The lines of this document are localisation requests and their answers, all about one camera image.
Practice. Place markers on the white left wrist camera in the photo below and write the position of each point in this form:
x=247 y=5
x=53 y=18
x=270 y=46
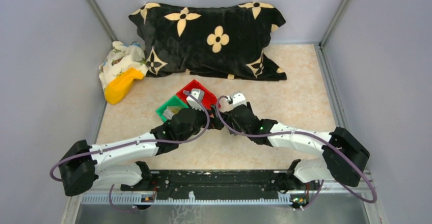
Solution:
x=194 y=99

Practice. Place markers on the green plastic bin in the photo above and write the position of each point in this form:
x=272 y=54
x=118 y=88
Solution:
x=173 y=101

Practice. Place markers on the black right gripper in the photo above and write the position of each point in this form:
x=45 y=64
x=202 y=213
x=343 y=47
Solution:
x=231 y=121

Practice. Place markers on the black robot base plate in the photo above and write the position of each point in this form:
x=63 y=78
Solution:
x=228 y=187

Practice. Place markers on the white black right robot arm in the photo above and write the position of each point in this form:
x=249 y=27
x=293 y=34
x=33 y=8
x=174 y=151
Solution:
x=339 y=155

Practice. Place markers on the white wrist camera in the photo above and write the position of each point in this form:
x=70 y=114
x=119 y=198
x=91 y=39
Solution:
x=237 y=99
x=194 y=99

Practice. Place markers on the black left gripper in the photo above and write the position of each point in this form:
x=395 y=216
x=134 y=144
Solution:
x=215 y=122

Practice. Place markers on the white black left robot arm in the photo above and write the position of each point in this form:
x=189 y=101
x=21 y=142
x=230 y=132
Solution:
x=86 y=166

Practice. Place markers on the aluminium frame rail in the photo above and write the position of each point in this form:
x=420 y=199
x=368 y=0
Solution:
x=118 y=197

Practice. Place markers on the yellow and white cloth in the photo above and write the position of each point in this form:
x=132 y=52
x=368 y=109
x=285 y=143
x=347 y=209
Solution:
x=123 y=65

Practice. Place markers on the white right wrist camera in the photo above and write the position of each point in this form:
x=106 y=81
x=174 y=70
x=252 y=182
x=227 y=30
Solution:
x=237 y=99

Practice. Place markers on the stack of cards in bin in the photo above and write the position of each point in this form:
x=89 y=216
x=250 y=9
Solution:
x=170 y=111

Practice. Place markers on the black floral pillow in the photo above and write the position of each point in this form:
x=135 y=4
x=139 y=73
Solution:
x=224 y=42

